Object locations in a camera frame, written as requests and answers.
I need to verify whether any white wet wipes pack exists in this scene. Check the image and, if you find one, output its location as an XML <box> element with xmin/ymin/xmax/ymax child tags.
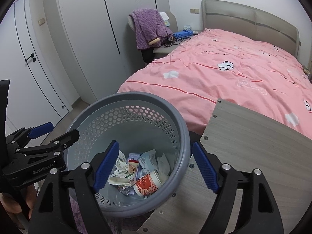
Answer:
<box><xmin>159</xmin><ymin>12</ymin><xmax>170</xmax><ymax>27</ymax></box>

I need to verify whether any pink bed duvet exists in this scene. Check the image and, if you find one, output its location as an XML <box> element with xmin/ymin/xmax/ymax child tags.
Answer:
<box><xmin>119</xmin><ymin>29</ymin><xmax>311</xmax><ymax>137</ymax></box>

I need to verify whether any red white paper cup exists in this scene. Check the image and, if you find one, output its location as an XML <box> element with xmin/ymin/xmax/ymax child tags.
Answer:
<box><xmin>133</xmin><ymin>169</ymin><xmax>162</xmax><ymax>197</ymax></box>

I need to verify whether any blue box on nightstand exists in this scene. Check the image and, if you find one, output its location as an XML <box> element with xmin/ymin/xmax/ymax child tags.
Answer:
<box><xmin>173</xmin><ymin>30</ymin><xmax>194</xmax><ymax>40</ymax></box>

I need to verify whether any black door handle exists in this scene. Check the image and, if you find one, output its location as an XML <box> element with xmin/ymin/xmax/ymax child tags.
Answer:
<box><xmin>25</xmin><ymin>53</ymin><xmax>36</xmax><ymax>62</ymax></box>

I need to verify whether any torn green white carton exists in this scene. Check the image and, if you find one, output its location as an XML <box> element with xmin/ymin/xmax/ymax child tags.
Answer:
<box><xmin>108</xmin><ymin>173</ymin><xmax>136</xmax><ymax>187</ymax></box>

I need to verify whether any grey upholstered headboard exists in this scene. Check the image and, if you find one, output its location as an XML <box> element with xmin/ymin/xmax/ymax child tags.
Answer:
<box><xmin>201</xmin><ymin>0</ymin><xmax>301</xmax><ymax>58</ymax></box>

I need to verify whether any white wardrobe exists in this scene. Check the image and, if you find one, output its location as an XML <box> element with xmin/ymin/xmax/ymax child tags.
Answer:
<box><xmin>43</xmin><ymin>0</ymin><xmax>170</xmax><ymax>104</ymax></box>

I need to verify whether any wooden roller handle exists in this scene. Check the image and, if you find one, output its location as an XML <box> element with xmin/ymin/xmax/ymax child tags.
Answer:
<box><xmin>148</xmin><ymin>37</ymin><xmax>160</xmax><ymax>46</ymax></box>

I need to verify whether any purple cardboard box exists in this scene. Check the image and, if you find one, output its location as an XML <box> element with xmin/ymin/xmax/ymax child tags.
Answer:
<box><xmin>128</xmin><ymin>153</ymin><xmax>141</xmax><ymax>161</ymax></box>

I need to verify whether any purple fluffy rug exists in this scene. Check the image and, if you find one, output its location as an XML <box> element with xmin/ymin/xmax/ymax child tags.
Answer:
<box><xmin>70</xmin><ymin>197</ymin><xmax>122</xmax><ymax>234</ymax></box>

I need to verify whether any grey chair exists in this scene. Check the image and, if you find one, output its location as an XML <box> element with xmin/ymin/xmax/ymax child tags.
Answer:
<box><xmin>127</xmin><ymin>10</ymin><xmax>179</xmax><ymax>64</ymax></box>

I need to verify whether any beige wall switch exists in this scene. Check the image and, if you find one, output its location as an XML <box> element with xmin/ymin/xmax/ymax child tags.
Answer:
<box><xmin>190</xmin><ymin>9</ymin><xmax>200</xmax><ymax>14</ymax></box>

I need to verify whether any red beige snack wrapper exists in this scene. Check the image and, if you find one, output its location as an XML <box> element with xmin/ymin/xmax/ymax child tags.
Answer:
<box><xmin>128</xmin><ymin>160</ymin><xmax>140</xmax><ymax>175</ymax></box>

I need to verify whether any white knotted tissue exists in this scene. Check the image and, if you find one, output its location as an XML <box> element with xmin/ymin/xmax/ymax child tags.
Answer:
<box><xmin>157</xmin><ymin>153</ymin><xmax>170</xmax><ymax>176</ymax></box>

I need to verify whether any grey perforated trash basket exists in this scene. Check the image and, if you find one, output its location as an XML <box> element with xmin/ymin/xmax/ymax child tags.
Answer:
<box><xmin>65</xmin><ymin>92</ymin><xmax>190</xmax><ymax>218</ymax></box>

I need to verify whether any white door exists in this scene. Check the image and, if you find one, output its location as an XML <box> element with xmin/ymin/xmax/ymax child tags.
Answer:
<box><xmin>1</xmin><ymin>0</ymin><xmax>73</xmax><ymax>132</ymax></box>

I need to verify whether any light blue wet wipes pack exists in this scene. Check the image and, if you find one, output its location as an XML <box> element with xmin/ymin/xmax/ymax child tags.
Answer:
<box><xmin>138</xmin><ymin>149</ymin><xmax>158</xmax><ymax>175</ymax></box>

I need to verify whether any person's left hand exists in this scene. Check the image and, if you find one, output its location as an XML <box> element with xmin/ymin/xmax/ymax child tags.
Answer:
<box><xmin>1</xmin><ymin>184</ymin><xmax>36</xmax><ymax>230</ymax></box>

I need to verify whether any lined paper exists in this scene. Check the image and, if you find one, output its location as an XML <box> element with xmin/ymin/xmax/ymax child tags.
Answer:
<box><xmin>113</xmin><ymin>151</ymin><xmax>128</xmax><ymax>174</ymax></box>

